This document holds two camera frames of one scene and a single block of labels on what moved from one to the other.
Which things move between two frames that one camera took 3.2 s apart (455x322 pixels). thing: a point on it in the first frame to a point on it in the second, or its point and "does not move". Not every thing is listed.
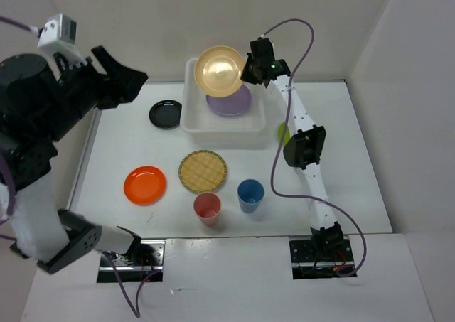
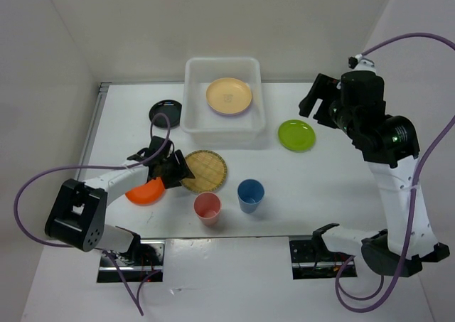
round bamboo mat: x=202 y=170 does not move
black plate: x=166 y=114 does not move
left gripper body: x=84 y=87 to x=166 y=170
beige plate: x=218 y=71 to x=228 y=96
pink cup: x=207 y=207 does not move
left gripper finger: x=110 y=102 to x=172 y=180
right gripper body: x=249 y=72 to x=343 y=116
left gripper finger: x=124 y=83 to x=179 y=167
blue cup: x=250 y=192 does not move
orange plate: x=145 y=185 does not move
